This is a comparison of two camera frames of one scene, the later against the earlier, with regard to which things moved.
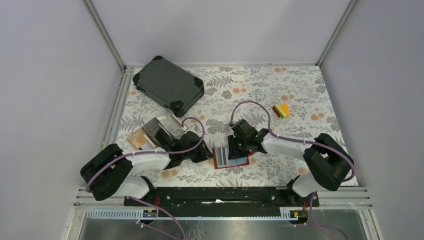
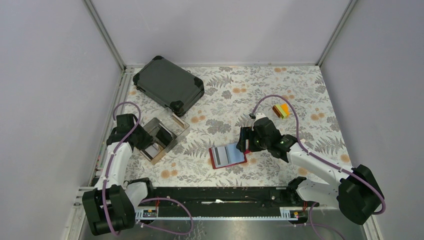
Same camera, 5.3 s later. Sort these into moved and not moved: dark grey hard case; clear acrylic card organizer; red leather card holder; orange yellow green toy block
Moved: red leather card holder
Not moved: dark grey hard case; clear acrylic card organizer; orange yellow green toy block
